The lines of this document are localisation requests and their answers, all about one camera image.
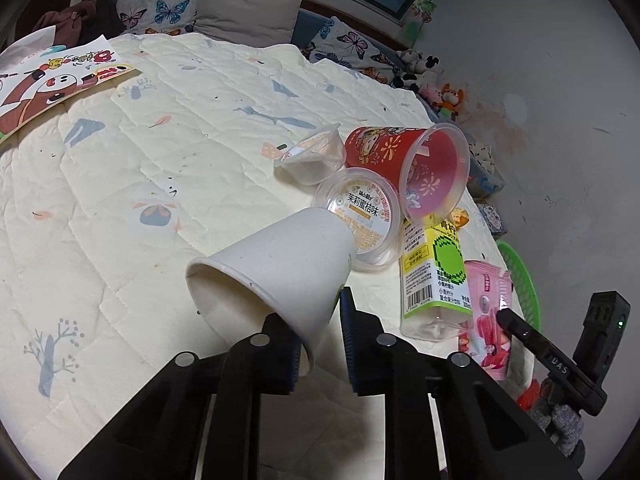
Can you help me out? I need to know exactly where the orange fox plush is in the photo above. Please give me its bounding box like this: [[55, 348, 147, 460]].
[[437, 85, 466, 111]]

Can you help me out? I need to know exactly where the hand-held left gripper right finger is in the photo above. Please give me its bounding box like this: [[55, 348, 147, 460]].
[[339, 285, 583, 480]]

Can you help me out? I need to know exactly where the labelled clear jelly cup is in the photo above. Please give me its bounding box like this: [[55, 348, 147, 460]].
[[311, 167, 405, 273]]

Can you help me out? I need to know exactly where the pink snack packet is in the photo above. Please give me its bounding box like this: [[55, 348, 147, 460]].
[[457, 260, 513, 381]]

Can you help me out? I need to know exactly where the green plastic basket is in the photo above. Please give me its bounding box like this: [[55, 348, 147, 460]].
[[496, 241, 542, 331]]

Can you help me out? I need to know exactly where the small clear jelly cup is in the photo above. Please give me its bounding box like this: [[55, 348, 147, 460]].
[[274, 124, 346, 186]]

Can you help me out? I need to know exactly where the large butterfly print pillow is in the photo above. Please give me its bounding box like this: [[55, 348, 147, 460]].
[[300, 16, 401, 86]]

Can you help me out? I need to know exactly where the pink plush toy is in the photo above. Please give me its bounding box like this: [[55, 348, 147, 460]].
[[417, 82, 443, 106]]

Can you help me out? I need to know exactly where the maroon clothes pile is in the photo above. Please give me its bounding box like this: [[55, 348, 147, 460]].
[[32, 0, 123, 46]]

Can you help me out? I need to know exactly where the white paper cup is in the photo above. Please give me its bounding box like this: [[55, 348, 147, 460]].
[[185, 208, 357, 377]]

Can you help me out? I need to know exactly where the cream printed quilt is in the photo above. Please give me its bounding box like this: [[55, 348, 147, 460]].
[[0, 32, 538, 441]]

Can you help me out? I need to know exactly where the flower wall decoration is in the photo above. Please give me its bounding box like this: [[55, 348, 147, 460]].
[[410, 0, 436, 43]]

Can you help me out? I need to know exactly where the person's right hand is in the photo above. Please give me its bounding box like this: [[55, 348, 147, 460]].
[[531, 401, 587, 461]]

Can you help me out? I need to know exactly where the clear plastic storage bin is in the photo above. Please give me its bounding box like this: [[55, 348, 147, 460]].
[[467, 140, 506, 198]]

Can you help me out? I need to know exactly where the cartoon printed paper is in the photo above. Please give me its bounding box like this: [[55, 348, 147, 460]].
[[0, 35, 138, 138]]

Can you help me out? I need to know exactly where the small butterfly print pillow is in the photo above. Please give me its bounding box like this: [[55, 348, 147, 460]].
[[116, 0, 198, 36]]

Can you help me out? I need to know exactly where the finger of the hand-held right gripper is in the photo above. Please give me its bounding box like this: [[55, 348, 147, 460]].
[[496, 309, 607, 417]]

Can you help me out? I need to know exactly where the red printed plastic cup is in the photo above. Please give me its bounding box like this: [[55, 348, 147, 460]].
[[345, 123, 471, 224]]

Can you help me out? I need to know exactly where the green yellow labelled bottle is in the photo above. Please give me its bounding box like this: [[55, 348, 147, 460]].
[[400, 212, 475, 342]]

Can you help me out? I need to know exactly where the grey pillow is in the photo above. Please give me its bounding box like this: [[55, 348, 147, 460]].
[[192, 0, 303, 53]]

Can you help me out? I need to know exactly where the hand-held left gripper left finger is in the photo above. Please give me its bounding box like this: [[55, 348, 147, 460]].
[[57, 312, 302, 480]]

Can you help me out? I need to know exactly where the red plastic stool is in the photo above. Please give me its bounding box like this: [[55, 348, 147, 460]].
[[517, 377, 546, 411]]

